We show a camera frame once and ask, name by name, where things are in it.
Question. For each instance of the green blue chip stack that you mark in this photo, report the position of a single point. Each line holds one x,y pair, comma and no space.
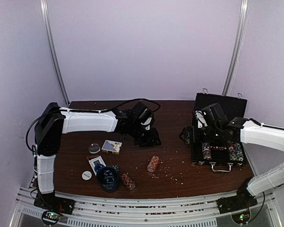
206,151

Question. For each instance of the right inner chip stack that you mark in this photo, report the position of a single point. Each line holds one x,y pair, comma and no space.
231,146

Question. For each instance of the white dealer button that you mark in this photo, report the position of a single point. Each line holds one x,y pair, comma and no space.
86,175

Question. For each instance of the yellow blue card deck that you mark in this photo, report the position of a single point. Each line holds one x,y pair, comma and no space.
112,147

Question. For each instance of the blue round blind button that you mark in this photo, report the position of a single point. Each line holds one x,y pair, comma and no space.
97,167

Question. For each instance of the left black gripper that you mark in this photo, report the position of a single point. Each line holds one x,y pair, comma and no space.
152,141

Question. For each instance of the aluminium frame post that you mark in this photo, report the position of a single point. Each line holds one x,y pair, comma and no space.
239,38
53,54

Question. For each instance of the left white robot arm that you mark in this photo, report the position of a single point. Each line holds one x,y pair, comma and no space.
55,121

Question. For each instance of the right aluminium frame post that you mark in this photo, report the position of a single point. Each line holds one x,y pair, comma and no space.
239,38

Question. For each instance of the orange black chip stack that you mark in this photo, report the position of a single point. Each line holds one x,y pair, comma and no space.
153,164
127,182

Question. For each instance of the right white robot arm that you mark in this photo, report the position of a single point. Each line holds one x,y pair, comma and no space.
249,131

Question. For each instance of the clear acrylic dealer button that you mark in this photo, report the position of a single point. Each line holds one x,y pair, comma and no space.
94,148

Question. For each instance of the black poker chip case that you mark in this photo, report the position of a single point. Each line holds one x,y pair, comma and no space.
232,107

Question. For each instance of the dark blue printed cup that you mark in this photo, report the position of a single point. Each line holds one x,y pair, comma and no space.
108,178

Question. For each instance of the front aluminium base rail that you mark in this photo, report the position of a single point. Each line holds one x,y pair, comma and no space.
198,211

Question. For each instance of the white card deck box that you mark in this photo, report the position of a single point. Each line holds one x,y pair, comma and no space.
93,160

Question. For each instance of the left aluminium frame post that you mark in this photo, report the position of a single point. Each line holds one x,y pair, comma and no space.
53,54

